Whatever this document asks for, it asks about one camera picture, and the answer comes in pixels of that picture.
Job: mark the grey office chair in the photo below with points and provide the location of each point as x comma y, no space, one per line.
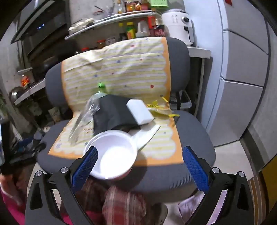
179,56

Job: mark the white disposable bowl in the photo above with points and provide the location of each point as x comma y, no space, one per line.
114,155

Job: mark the yellow snack wrapper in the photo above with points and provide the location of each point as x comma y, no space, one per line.
160,112

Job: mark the yellow door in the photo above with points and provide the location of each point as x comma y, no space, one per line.
269,181

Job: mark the red seasoning packet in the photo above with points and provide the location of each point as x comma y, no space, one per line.
160,31

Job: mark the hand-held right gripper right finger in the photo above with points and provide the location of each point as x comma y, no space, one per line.
194,166

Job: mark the black range hood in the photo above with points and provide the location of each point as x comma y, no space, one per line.
39,21

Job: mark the white air fryer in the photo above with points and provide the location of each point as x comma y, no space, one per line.
175,23

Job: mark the yellow striped dotted cloth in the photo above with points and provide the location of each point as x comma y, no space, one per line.
129,73

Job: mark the green plastic basket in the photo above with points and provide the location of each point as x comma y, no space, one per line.
159,3

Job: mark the yellow seasoning bottle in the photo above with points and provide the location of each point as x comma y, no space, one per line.
131,30

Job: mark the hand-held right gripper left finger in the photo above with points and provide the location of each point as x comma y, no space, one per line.
86,166

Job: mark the grey refrigerator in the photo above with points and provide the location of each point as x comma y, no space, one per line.
238,65

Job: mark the white foam block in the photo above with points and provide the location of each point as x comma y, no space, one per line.
139,112

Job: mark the steel pot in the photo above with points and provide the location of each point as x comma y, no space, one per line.
16,94

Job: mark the person's left forearm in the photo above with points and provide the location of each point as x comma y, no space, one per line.
10,209

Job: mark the metal corner shelf rack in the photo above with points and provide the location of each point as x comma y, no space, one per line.
93,26

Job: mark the striped floor mat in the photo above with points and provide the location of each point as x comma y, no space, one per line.
257,194

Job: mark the clear bottle with green cap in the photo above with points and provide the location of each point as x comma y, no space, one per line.
90,108

